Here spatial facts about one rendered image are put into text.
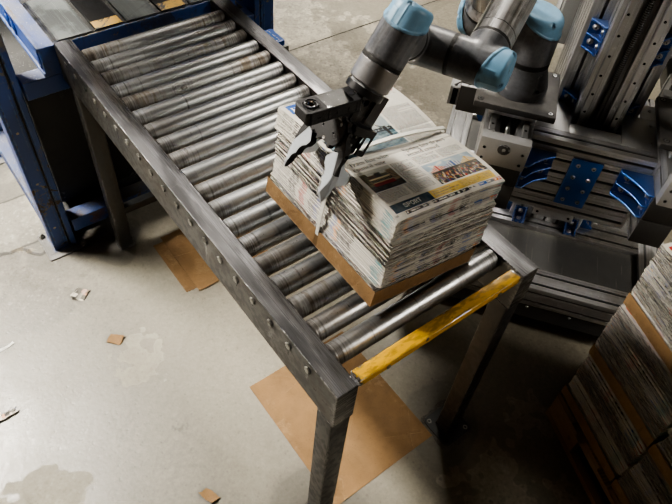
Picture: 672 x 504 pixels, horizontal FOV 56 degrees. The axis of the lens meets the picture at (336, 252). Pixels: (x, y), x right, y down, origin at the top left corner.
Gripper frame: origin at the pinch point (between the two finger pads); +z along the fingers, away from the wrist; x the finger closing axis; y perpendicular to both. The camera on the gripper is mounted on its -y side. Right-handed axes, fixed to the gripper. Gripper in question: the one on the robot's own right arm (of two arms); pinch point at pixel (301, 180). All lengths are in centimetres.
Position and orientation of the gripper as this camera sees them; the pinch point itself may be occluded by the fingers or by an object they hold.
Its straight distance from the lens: 115.3
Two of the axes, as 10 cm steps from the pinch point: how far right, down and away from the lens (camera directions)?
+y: 6.3, 0.4, 7.8
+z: -5.1, 7.8, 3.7
